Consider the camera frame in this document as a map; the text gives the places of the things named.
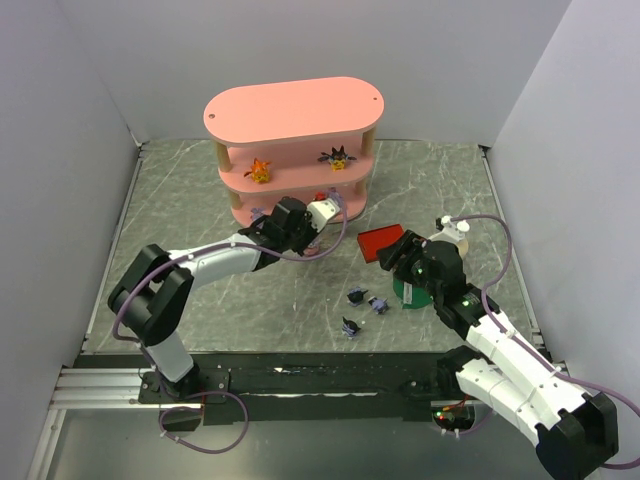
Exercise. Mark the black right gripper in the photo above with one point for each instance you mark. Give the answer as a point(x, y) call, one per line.
point(400, 251)

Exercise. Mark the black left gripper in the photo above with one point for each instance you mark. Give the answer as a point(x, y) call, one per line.
point(306, 231)

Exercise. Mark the small purple bunny figure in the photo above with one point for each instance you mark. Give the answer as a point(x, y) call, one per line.
point(257, 213)

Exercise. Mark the purple black figure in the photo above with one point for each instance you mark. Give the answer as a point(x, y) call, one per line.
point(378, 305)
point(350, 328)
point(356, 296)

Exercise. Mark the orange pikachu figure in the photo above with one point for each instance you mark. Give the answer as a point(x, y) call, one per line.
point(259, 171)

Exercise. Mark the black winged pikachu figure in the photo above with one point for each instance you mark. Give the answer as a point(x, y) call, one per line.
point(337, 159)

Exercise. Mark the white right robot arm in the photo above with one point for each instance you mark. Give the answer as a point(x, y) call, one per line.
point(573, 432)

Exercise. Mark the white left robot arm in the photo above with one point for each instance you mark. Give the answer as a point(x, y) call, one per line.
point(149, 299)

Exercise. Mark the pink three-tier wooden shelf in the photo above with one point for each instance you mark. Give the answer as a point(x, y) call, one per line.
point(290, 124)

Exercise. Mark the red flat box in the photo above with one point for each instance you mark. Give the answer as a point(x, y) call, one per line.
point(371, 241)

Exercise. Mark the beige pump bottle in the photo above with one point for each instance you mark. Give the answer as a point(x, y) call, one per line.
point(462, 245)

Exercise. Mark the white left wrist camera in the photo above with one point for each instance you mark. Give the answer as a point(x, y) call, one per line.
point(323, 212)

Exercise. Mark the aluminium rail frame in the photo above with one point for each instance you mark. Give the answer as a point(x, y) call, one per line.
point(98, 389)

